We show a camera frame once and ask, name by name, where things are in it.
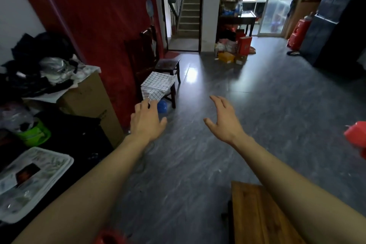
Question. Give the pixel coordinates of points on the person's right hand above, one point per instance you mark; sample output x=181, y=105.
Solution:
x=227, y=123

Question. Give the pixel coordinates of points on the person's left hand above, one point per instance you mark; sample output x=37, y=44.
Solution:
x=145, y=123

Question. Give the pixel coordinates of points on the person's right forearm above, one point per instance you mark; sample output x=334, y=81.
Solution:
x=300, y=189

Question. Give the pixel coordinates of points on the person's left forearm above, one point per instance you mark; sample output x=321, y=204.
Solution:
x=85, y=195

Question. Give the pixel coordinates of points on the tall cardboard box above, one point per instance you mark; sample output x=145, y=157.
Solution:
x=88, y=103

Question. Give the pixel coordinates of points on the small cardboard box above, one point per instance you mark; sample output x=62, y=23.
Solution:
x=240, y=60

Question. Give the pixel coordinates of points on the black low cabinet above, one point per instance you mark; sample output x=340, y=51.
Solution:
x=77, y=135

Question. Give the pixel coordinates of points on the dark wooden chair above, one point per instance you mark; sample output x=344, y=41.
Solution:
x=143, y=52

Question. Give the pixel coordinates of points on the red door mat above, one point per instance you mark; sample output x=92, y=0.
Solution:
x=171, y=54

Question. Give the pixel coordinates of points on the white paper sheet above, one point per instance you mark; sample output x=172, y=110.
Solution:
x=85, y=72

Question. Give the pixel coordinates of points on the red gift box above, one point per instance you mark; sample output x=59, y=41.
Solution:
x=245, y=46

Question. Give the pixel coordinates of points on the white plastic bag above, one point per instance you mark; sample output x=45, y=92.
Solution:
x=226, y=43

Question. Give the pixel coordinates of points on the black slipper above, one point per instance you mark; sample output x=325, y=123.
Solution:
x=293, y=52

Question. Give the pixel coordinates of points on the wooden folding table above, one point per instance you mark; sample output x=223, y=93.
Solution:
x=257, y=218

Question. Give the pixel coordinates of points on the white patterned tray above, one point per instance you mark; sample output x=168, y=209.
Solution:
x=51, y=163

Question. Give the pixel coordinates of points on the dark wooden side table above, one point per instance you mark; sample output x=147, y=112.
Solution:
x=246, y=18

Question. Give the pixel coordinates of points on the large red upright panel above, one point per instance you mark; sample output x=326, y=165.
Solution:
x=100, y=23

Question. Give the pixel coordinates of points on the green cup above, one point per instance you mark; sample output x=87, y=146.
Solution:
x=35, y=136

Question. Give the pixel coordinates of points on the blue plastic container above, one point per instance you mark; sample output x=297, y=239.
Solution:
x=228, y=12

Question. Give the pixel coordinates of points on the staircase with railing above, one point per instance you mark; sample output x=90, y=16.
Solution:
x=190, y=9

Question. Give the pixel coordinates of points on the dark red packet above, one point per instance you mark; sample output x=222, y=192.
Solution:
x=27, y=175

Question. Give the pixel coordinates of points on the glass sliding door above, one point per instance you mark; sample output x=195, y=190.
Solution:
x=277, y=3

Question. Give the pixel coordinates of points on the clear plastic bag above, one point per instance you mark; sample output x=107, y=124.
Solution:
x=14, y=116

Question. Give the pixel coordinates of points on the black bag pile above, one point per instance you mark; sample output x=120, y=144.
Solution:
x=37, y=46

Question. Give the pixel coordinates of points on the dark refrigerator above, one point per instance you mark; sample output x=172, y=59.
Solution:
x=331, y=18

